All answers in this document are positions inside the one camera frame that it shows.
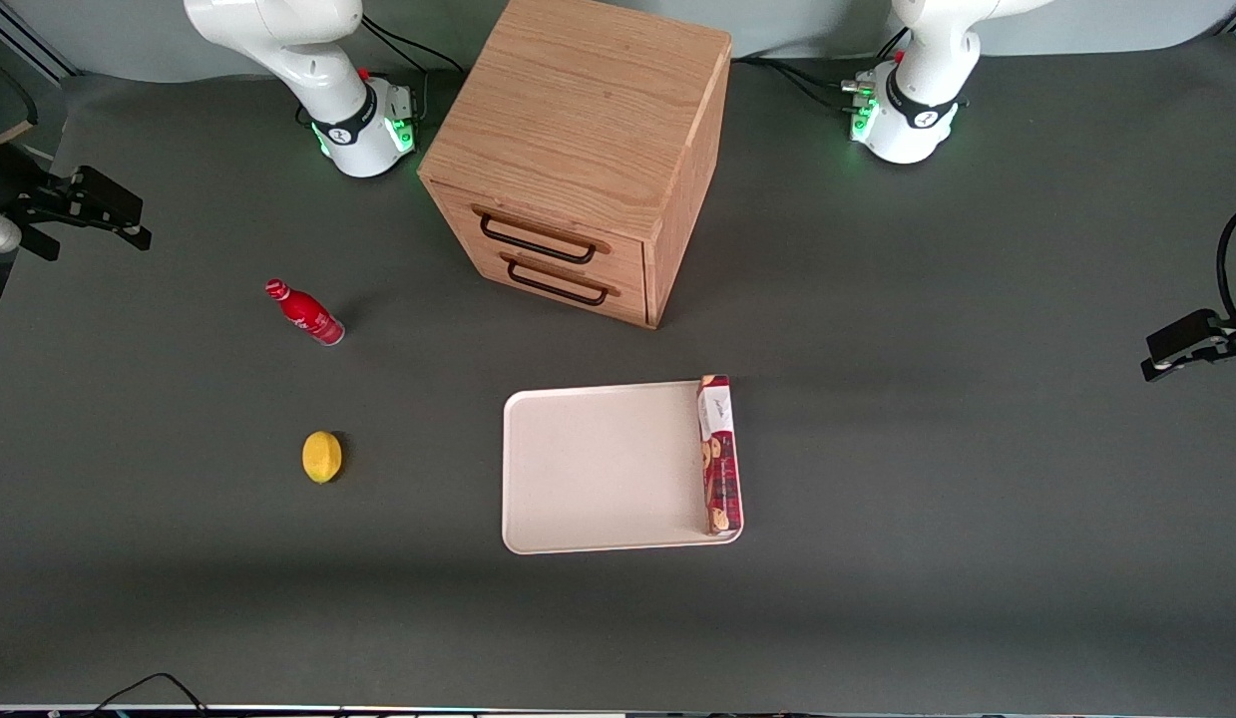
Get black metal drawer handle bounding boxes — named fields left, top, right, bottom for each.
left=477, top=210, right=600, bottom=267
left=504, top=260, right=612, bottom=308

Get yellow lemon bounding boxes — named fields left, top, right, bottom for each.
left=300, top=430, right=345, bottom=486

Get black cable at table edge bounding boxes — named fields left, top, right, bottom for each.
left=77, top=672, right=211, bottom=718

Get dark grey table mat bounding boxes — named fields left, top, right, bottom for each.
left=0, top=35, right=1236, bottom=713

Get red cookie box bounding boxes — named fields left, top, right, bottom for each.
left=695, top=374, right=745, bottom=539

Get red coke bottle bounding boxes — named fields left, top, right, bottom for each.
left=264, top=278, right=347, bottom=348

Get wooden drawer cabinet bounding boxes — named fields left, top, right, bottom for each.
left=417, top=0, right=734, bottom=331

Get beige plastic tray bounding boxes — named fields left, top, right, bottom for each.
left=501, top=379, right=746, bottom=556

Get black left arm base cables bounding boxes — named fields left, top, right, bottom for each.
left=731, top=28, right=913, bottom=113

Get wooden drawer front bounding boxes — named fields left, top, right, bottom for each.
left=476, top=249, right=649, bottom=327
left=454, top=192, right=647, bottom=292

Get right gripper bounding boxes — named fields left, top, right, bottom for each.
left=0, top=148, right=153, bottom=251

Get black arm base cables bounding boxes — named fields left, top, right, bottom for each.
left=360, top=14, right=467, bottom=79
left=731, top=28, right=913, bottom=113

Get black right arm base cables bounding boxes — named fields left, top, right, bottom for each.
left=360, top=14, right=467, bottom=79

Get aluminium frame rail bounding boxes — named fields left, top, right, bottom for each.
left=0, top=0, right=82, bottom=83

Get black left gripper cable loop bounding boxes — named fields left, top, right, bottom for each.
left=1216, top=199, right=1236, bottom=322

